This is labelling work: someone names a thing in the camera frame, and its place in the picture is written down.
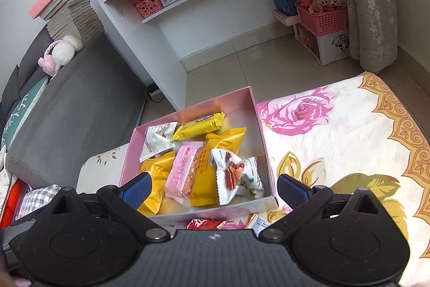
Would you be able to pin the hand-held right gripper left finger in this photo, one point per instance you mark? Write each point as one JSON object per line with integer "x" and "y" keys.
{"x": 136, "y": 191}

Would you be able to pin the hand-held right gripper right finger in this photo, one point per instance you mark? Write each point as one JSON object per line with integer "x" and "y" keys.
{"x": 292, "y": 193}

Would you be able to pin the plain yellow snack packet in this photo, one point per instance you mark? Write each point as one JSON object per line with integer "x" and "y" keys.
{"x": 158, "y": 172}

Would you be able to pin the white green-leaf snack packet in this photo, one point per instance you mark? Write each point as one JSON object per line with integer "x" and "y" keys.
{"x": 253, "y": 176}

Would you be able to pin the orange white snack packet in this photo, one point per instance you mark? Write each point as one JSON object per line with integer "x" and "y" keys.
{"x": 258, "y": 223}

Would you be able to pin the pink snack packet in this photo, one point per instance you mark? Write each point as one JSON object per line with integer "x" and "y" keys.
{"x": 183, "y": 172}

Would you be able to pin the white nut snack packet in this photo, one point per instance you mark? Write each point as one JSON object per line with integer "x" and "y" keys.
{"x": 156, "y": 142}

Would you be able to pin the white pecan snack packet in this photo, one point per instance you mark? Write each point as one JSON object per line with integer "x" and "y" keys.
{"x": 231, "y": 179}

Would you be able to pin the red candy packet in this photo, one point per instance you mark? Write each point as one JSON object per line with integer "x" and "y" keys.
{"x": 205, "y": 224}

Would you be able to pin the large yellow snack packet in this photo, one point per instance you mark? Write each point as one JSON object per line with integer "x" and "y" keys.
{"x": 228, "y": 142}

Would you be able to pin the yellow bar packet dark label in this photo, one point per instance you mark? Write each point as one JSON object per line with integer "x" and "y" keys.
{"x": 198, "y": 125}

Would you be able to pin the pink cardboard box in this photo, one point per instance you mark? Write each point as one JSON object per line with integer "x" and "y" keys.
{"x": 231, "y": 115}

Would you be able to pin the grey checked cloth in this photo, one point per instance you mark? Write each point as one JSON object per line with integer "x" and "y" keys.
{"x": 37, "y": 199}

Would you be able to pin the grey sofa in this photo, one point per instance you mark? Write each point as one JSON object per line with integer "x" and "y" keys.
{"x": 84, "y": 105}

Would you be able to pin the red cloth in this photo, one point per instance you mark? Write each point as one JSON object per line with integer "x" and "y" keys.
{"x": 11, "y": 203}

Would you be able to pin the teal patterned cushion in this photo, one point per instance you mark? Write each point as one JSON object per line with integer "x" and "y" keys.
{"x": 20, "y": 112}

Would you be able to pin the white ornate storage box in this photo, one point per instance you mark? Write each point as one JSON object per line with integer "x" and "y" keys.
{"x": 332, "y": 48}

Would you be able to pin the white shelf desk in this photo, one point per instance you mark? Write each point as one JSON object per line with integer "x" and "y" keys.
{"x": 134, "y": 38}

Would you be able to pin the white pink plush rabbit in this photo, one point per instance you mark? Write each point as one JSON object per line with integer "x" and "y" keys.
{"x": 63, "y": 53}

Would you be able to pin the dark grey cushion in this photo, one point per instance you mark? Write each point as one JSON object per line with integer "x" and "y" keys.
{"x": 10, "y": 88}

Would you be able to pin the large pink basket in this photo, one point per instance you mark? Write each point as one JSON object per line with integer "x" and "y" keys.
{"x": 322, "y": 21}

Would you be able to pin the pink edged white board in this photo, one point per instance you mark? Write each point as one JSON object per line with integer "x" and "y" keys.
{"x": 285, "y": 18}

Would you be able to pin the stack of books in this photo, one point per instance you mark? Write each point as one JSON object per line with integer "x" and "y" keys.
{"x": 74, "y": 18}

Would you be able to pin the pink perforated basket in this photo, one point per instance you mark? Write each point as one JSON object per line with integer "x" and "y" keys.
{"x": 149, "y": 6}

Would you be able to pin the orange toy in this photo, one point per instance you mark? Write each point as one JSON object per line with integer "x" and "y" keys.
{"x": 315, "y": 8}

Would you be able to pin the blue storage box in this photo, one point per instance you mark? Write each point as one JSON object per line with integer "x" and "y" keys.
{"x": 284, "y": 4}

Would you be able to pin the lace curtain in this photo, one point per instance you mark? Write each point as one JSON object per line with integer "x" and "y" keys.
{"x": 366, "y": 4}

